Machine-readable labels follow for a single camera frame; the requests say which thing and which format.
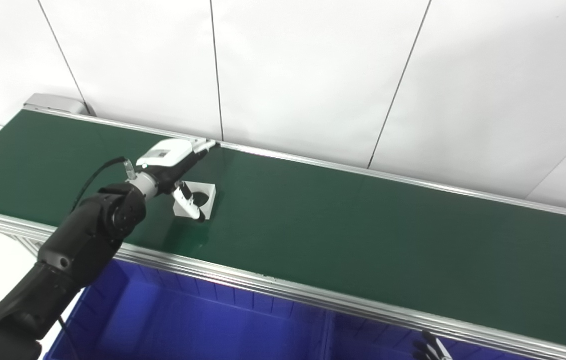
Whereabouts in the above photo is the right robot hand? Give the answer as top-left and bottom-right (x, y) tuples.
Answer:
(412, 330), (454, 360)

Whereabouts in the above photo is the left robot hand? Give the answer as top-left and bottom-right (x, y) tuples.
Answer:
(135, 138), (217, 222)

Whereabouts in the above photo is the white square part with hole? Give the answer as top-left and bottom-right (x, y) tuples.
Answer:
(173, 181), (217, 221)

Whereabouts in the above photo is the blue plastic bin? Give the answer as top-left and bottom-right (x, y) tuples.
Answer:
(43, 257), (334, 360)
(323, 312), (531, 360)

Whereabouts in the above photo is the grey conveyor motor housing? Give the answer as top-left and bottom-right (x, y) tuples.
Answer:
(22, 93), (96, 117)

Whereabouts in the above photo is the green conveyor belt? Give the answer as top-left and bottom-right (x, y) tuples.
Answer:
(0, 110), (566, 354)
(0, 106), (566, 360)

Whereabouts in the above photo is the aluminium conveyor support leg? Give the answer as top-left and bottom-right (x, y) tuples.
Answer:
(12, 234), (39, 257)

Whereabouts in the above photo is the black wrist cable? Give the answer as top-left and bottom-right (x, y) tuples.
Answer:
(70, 156), (137, 212)

